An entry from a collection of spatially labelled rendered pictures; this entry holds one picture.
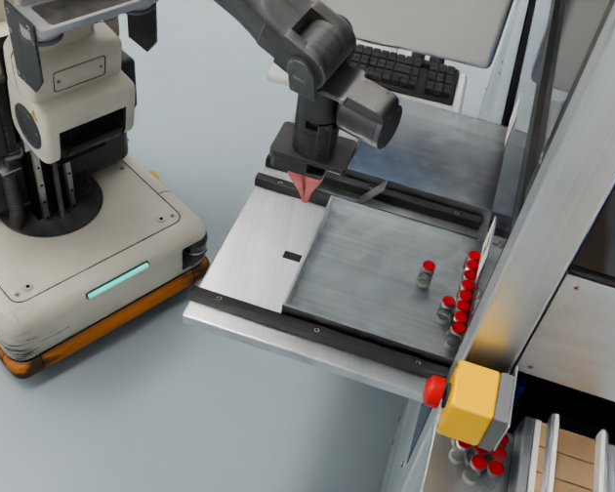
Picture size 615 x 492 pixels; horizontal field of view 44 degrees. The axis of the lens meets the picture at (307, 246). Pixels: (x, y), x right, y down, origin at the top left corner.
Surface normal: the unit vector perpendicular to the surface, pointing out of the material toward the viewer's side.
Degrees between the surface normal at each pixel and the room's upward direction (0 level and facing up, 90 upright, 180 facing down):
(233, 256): 0
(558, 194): 90
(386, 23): 90
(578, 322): 90
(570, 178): 90
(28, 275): 0
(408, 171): 0
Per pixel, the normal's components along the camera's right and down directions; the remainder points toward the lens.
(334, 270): 0.11, -0.68
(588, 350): -0.30, 0.67
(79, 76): 0.65, 0.68
